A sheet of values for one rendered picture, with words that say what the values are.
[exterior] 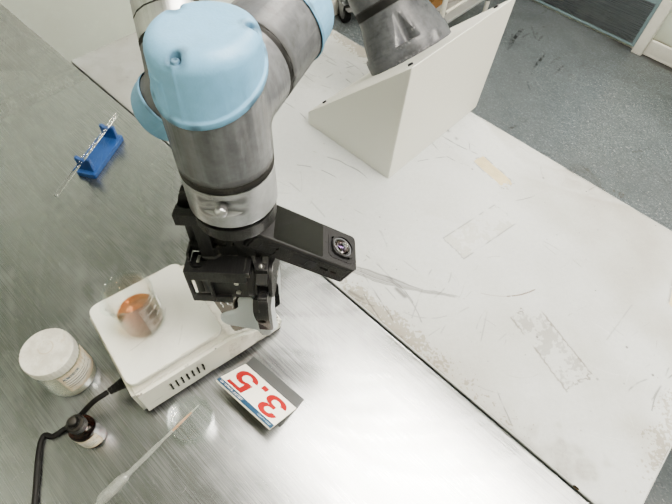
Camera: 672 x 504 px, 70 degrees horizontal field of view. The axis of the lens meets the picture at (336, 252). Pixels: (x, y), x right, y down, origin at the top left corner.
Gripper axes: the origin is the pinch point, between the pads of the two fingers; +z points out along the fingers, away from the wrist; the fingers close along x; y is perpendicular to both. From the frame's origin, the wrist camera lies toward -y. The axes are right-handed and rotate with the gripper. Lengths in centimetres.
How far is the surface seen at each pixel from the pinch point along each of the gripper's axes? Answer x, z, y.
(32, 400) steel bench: 8.3, 9.4, 29.9
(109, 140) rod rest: -36.4, 6.1, 33.2
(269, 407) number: 8.4, 7.7, 0.3
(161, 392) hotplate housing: 7.9, 5.7, 13.0
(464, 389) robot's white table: 3.8, 10.7, -24.8
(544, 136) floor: -155, 95, -103
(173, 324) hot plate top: 1.4, 0.8, 11.9
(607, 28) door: -243, 88, -156
